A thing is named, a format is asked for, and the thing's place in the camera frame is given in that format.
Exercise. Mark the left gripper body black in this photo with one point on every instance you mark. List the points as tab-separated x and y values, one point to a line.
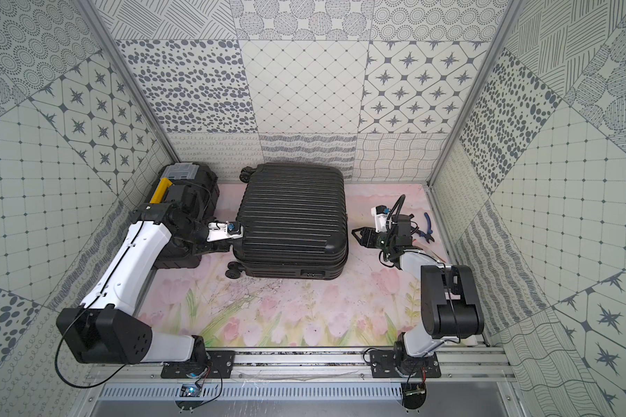
222	244

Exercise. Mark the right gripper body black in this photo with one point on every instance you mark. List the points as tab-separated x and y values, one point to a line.
381	240

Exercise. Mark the black hard-shell suitcase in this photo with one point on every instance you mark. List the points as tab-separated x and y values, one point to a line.
295	223

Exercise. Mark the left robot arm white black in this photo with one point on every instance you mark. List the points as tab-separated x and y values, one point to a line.
104	329

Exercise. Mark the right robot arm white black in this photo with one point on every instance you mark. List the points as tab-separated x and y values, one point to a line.
450	307

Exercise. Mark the red white work glove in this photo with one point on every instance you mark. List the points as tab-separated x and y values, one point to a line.
436	257

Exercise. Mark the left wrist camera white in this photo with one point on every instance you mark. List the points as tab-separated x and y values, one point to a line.
221	231

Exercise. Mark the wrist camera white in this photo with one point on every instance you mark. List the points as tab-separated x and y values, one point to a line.
221	231
380	214

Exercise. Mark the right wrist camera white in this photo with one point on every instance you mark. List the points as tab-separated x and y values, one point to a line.
380	214

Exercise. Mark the black toolbox yellow handle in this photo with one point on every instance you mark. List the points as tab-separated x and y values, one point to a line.
194	190

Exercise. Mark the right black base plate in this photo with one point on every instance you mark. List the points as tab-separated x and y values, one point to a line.
387	364

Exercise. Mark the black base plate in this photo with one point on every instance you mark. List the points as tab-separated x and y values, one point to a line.
387	364
220	363

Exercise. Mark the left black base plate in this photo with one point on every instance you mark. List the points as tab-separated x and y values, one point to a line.
220	363

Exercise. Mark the aluminium mounting rail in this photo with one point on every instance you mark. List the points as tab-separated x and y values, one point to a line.
458	363

